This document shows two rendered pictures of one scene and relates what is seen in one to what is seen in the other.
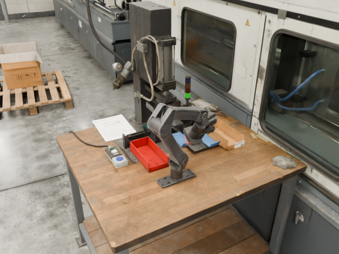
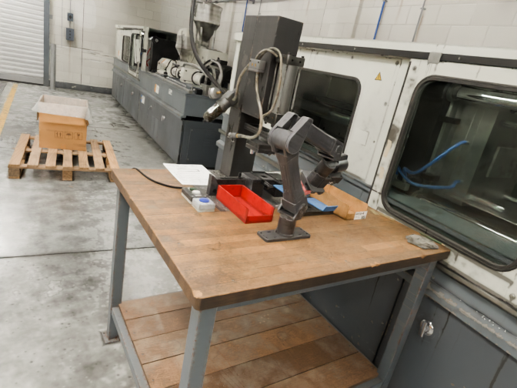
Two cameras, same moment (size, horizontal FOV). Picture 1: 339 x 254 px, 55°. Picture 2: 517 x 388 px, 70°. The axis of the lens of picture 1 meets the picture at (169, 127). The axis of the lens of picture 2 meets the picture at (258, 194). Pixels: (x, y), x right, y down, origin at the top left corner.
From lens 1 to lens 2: 0.56 m
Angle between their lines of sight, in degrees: 12
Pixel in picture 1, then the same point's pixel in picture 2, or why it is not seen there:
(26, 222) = (30, 302)
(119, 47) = (188, 124)
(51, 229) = (65, 316)
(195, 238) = (277, 347)
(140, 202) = (236, 252)
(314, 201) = (455, 302)
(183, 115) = (317, 136)
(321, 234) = (460, 351)
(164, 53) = (286, 74)
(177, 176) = (288, 229)
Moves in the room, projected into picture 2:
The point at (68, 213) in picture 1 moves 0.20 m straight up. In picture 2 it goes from (95, 299) to (96, 269)
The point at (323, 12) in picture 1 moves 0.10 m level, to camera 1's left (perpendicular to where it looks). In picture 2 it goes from (496, 50) to (471, 45)
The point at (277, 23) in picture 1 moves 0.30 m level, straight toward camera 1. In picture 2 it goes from (425, 69) to (438, 66)
